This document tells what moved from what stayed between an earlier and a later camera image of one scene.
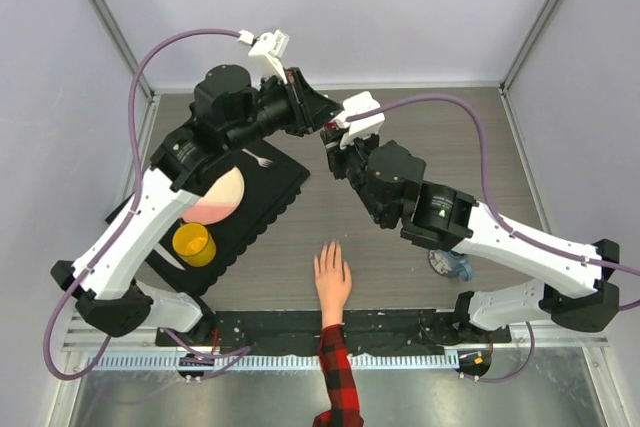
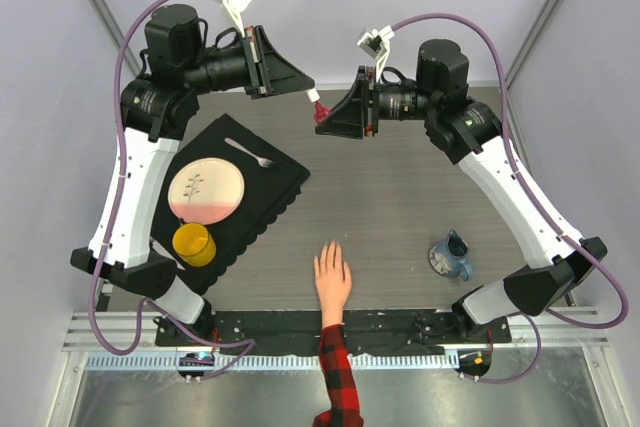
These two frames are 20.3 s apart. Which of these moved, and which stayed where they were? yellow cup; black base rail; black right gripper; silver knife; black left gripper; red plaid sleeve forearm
Moved: black left gripper; black right gripper
Stayed: silver knife; yellow cup; black base rail; red plaid sleeve forearm
